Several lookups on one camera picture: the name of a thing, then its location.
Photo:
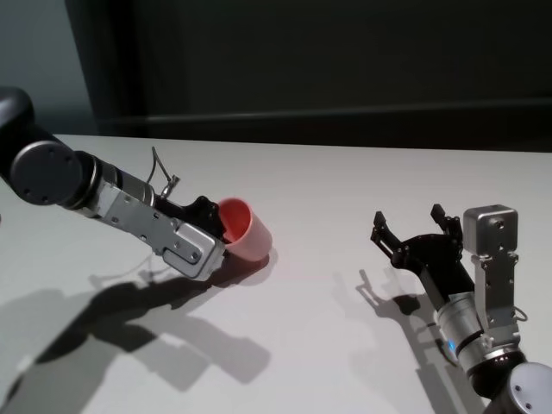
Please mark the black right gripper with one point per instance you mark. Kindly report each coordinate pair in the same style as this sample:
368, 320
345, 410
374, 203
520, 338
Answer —
435, 263

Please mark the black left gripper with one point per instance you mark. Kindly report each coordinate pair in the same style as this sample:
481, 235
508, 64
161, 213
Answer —
194, 215

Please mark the pink plastic cup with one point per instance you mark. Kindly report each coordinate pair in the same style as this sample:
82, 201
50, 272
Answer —
252, 241

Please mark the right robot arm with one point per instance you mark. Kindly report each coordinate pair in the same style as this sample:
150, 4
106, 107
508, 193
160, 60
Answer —
483, 345

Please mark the thick grey railing bar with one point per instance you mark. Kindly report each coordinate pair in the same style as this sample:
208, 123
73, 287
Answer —
345, 117

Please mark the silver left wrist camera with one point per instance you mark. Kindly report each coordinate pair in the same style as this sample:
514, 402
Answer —
181, 246

